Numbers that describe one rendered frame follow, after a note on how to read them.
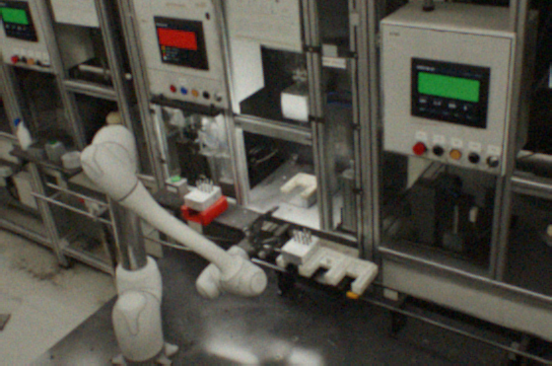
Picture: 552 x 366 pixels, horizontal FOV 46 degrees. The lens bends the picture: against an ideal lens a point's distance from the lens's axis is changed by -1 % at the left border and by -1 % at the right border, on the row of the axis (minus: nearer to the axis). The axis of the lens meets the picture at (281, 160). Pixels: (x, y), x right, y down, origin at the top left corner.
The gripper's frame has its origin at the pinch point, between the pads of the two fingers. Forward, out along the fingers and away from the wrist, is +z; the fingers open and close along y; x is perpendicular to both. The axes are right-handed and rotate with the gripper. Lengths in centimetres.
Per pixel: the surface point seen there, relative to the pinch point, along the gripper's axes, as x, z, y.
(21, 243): 256, -31, -3
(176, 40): 26, 18, 74
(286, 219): 16.2, 13.1, -10.1
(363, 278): -26.1, 2.8, -28.4
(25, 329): 179, -72, -26
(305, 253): -6.6, -1.1, -14.6
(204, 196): 37.8, -2.5, 13.2
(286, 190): 21.5, 23.6, -3.0
